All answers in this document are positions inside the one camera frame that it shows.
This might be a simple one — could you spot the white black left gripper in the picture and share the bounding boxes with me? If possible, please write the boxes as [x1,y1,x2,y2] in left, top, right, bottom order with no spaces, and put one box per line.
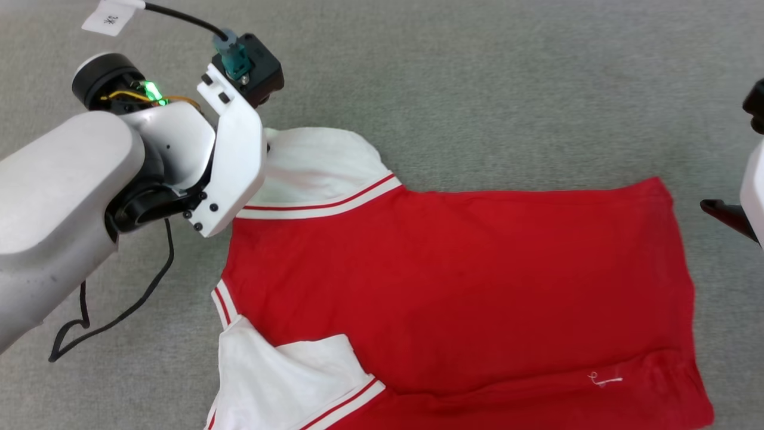
[72,53,267,238]

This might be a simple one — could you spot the black camera cable teal plug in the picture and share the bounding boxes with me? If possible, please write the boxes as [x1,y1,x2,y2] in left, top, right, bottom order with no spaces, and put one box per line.
[143,2,252,82]

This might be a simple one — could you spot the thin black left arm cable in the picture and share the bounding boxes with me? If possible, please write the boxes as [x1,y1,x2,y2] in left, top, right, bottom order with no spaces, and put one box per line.
[48,218,175,364]

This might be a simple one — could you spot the white paper cable label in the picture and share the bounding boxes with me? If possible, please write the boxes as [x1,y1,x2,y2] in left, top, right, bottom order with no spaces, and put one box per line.
[81,0,146,37]

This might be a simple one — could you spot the red white-sleeved t-shirt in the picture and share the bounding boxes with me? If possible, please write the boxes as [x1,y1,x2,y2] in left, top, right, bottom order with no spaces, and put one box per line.
[203,127,715,430]

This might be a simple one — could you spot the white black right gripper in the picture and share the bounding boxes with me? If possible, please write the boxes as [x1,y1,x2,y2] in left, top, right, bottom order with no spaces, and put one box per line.
[700,139,764,249]

